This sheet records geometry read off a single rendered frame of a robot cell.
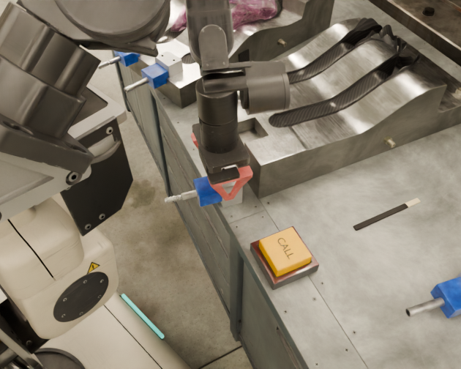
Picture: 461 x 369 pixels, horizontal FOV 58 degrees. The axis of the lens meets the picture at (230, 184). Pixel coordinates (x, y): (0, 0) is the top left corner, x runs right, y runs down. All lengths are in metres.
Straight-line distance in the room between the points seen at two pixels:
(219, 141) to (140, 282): 1.04
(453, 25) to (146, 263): 1.25
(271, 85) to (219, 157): 0.13
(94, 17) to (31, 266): 0.42
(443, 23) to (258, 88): 0.88
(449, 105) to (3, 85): 0.80
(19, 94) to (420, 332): 0.58
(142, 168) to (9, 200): 1.56
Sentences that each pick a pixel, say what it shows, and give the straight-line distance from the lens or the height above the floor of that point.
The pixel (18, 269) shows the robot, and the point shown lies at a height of 0.88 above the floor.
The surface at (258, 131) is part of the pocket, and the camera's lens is 0.76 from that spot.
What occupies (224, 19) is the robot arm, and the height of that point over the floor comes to 1.11.
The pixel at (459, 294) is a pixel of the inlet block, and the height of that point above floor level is 0.84.
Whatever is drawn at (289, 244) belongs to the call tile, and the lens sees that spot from 0.65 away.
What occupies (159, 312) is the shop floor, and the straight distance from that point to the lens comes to 1.52.
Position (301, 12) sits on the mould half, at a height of 0.88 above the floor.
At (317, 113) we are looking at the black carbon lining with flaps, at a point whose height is 0.88.
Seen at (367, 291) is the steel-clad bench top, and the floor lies 0.80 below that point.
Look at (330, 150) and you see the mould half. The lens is 0.75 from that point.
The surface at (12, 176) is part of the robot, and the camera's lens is 0.36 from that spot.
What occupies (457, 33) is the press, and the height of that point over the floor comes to 0.78.
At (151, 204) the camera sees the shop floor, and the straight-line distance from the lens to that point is 1.77.
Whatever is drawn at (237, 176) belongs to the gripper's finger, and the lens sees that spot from 0.62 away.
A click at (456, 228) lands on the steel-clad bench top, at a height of 0.80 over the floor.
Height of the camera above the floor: 1.39
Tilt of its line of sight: 50 degrees down
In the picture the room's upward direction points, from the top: straight up
